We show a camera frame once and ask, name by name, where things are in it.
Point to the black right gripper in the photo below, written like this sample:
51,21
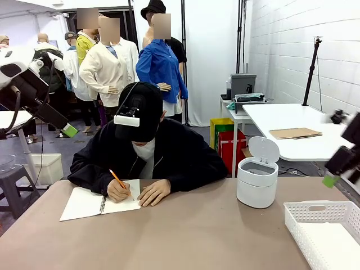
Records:
353,129

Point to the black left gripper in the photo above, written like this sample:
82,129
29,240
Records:
28,90

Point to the orange pencil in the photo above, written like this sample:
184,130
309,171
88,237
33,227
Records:
116,177

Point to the white spiral notebook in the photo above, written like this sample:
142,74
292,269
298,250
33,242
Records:
81,204

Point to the person's left forearm black sleeve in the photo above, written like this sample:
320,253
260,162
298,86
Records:
197,177

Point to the person's right forearm black sleeve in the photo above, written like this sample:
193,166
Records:
87,178

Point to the person's right hand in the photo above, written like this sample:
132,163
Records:
118,192

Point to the person's left hand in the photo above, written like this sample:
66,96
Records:
156,194

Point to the white shirt mannequin with cap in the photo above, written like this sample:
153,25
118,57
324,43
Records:
73,73

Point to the white storage bin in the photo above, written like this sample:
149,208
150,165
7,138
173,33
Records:
50,168

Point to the brown cardboard sheet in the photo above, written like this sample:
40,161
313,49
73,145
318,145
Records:
295,133

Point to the cream jacket mannequin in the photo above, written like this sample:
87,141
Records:
104,73

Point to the clear glass bowl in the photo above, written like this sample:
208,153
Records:
6,163

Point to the large white table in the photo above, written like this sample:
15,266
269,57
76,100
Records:
289,118

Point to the yellow jacket mannequin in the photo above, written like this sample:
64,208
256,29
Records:
84,47

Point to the gray plastic stool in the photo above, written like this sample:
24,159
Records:
14,182

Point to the white perforated plastic basket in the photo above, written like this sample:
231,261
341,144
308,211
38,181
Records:
298,233

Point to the black baseball cap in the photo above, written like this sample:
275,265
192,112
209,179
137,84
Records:
143,112

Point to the white lidded trash can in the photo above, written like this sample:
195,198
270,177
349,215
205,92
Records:
256,185

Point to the pink and yellow clothed mannequin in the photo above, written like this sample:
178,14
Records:
4,40

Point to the black tripod stand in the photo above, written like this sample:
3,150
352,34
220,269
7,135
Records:
311,70

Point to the small white side table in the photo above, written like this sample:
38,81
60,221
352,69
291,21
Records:
239,117

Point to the red bag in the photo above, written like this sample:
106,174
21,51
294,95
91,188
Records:
229,152

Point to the gray tray with green item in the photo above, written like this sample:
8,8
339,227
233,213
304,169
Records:
249,98

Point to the blue shirt mannequin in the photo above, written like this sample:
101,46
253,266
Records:
160,64

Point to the yellow bag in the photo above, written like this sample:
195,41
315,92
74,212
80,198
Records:
222,126

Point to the gray box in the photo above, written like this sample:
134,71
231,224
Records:
243,83

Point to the seated person black jacket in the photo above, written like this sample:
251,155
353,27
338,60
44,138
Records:
180,152

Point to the black light stand pole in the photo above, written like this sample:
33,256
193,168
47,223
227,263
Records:
184,56
241,36

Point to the black bucket hat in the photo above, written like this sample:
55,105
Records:
153,8

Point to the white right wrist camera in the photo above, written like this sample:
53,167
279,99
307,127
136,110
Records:
336,116

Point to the white head-mounted camera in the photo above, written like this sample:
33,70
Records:
126,121

